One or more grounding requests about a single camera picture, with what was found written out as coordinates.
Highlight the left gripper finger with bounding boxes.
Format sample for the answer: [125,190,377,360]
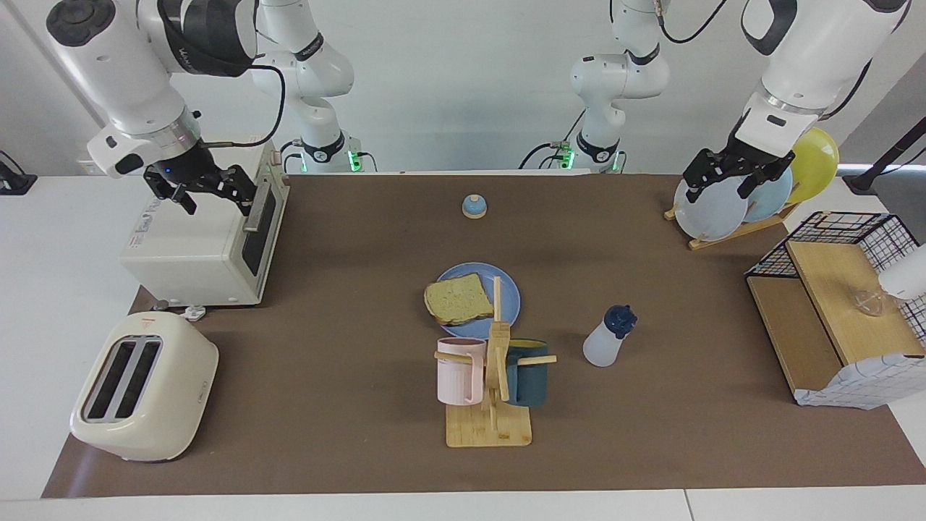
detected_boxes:
[736,156,795,200]
[683,147,739,203]

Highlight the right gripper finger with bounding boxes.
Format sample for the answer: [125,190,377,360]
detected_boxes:
[216,165,259,216]
[148,179,197,216]

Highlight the translucent seasoning bottle blue cap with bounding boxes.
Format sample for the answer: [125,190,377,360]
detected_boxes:
[582,305,639,368]

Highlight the toasted bread slice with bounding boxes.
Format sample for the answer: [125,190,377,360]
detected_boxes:
[424,273,496,326]

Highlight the light blue plate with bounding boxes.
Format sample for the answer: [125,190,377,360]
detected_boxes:
[742,168,794,223]

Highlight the grey plate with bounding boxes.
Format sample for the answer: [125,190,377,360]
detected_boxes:
[674,174,749,242]

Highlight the yellow plate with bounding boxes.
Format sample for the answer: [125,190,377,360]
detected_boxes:
[785,127,840,205]

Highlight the wooden plate rack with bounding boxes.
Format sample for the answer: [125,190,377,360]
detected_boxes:
[664,181,800,251]

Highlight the blue round plate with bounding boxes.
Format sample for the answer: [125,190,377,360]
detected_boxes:
[431,262,522,341]

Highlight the white toaster oven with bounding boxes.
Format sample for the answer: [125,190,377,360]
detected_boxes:
[119,134,290,307]

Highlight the brown table mat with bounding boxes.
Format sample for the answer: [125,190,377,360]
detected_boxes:
[41,174,926,499]

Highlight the wooden shelf box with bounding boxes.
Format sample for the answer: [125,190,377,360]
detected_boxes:
[745,240,926,406]

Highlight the white cylinder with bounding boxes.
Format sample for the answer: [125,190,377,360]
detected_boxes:
[879,245,926,301]

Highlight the cream two-slot toaster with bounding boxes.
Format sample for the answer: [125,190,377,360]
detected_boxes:
[69,311,219,462]

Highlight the white checkered cloth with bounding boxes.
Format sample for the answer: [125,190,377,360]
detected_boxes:
[793,352,926,411]

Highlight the dark teal mug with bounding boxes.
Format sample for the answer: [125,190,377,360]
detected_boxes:
[504,339,549,406]

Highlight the pink ribbed mug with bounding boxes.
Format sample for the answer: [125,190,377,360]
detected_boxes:
[436,337,487,406]

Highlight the wooden mug tree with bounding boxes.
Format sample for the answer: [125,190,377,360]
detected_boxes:
[434,276,558,448]

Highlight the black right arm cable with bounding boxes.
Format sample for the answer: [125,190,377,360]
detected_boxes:
[201,64,286,149]

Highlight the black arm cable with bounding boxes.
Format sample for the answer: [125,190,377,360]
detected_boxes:
[655,0,728,44]
[201,64,286,149]

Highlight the black camera stand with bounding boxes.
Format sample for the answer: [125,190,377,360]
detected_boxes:
[843,119,926,195]

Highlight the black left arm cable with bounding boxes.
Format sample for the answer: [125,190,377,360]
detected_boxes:
[655,0,728,44]

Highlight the black wire basket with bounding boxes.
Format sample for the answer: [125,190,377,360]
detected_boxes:
[745,211,926,341]

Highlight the black clamp mount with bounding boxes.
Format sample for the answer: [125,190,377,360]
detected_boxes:
[0,151,38,196]

